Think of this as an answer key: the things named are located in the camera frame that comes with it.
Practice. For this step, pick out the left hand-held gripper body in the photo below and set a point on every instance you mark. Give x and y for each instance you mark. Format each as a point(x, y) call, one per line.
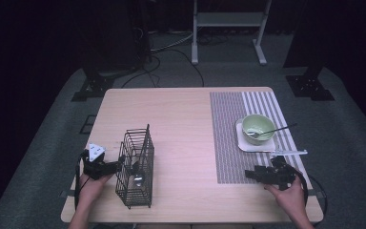
point(93, 165)

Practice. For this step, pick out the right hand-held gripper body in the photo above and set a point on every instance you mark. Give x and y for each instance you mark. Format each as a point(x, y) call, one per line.
point(279, 175)

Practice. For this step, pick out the green bowl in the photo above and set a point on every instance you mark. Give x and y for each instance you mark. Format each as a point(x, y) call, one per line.
point(260, 122)

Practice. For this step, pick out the person's right hand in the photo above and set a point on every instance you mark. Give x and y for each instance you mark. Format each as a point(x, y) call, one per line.
point(294, 200)

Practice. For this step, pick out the white square plate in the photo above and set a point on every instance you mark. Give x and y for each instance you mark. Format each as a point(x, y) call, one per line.
point(260, 147)

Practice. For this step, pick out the grey striped placemat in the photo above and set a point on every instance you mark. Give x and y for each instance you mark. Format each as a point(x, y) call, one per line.
point(228, 143)

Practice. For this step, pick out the dark floor hatch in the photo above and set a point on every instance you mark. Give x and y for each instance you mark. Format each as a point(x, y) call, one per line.
point(88, 124)

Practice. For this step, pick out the black stand base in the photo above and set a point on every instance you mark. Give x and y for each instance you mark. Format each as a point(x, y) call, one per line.
point(309, 87)
point(93, 86)

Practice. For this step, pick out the white metal stand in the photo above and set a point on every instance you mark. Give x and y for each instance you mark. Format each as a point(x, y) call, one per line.
point(228, 19)

